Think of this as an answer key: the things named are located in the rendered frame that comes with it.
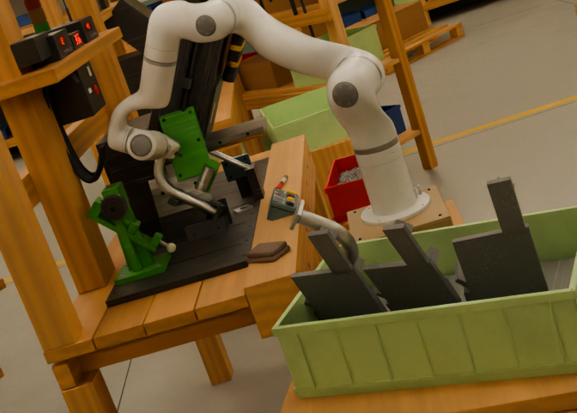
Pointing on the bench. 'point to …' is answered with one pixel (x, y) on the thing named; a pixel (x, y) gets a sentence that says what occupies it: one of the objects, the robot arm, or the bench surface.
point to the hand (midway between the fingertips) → (167, 145)
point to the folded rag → (267, 252)
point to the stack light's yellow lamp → (37, 16)
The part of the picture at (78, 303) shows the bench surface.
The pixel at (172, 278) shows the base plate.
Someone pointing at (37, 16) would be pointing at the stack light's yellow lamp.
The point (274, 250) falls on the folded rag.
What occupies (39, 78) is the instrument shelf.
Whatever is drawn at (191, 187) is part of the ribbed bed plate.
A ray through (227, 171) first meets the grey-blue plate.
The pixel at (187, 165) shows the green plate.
